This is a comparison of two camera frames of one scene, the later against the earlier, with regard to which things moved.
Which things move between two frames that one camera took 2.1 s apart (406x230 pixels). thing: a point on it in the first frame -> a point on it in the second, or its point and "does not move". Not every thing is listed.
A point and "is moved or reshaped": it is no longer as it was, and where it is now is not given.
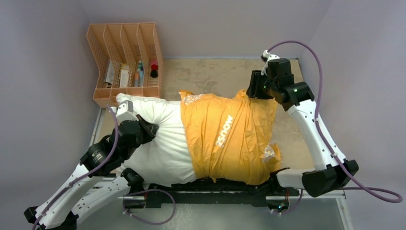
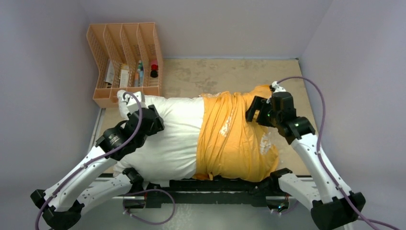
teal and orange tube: (138, 79) does not move
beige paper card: (124, 76) does not move
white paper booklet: (109, 72) does not move
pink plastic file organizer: (128, 59) does not move
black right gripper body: (262, 87) -> (266, 116)
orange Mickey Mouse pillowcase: (232, 137) is moved or reshaped
